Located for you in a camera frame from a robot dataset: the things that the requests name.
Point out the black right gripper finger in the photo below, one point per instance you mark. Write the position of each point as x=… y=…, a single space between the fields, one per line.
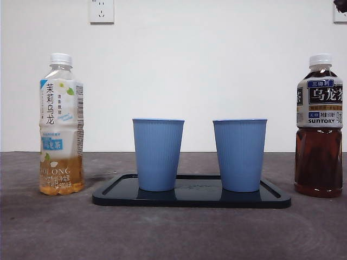
x=342 y=5

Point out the dark oolong tea bottle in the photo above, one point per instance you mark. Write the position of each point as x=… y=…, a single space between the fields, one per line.
x=318 y=162

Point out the jasmine oolong tea bottle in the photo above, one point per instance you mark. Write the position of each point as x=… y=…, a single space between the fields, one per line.
x=61 y=122

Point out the blue ribbed cup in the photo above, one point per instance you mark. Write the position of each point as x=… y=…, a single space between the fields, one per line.
x=240 y=154
x=157 y=154

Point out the dark rectangular tray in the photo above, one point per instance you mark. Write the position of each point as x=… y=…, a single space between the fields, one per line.
x=191 y=201

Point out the white wall socket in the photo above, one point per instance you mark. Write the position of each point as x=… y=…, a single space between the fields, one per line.
x=102 y=10
x=341 y=17

